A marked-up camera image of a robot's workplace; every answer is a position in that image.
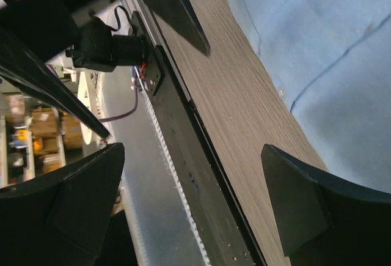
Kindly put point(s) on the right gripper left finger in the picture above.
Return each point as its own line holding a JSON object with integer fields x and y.
{"x": 61, "y": 218}

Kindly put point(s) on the light blue long sleeve shirt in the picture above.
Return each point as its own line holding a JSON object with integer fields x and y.
{"x": 329, "y": 61}

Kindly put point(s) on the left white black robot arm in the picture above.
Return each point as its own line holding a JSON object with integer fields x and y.
{"x": 35, "y": 31}

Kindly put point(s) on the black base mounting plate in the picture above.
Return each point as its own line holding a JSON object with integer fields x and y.
{"x": 219, "y": 219}

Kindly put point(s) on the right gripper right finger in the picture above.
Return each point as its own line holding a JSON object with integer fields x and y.
{"x": 323, "y": 219}

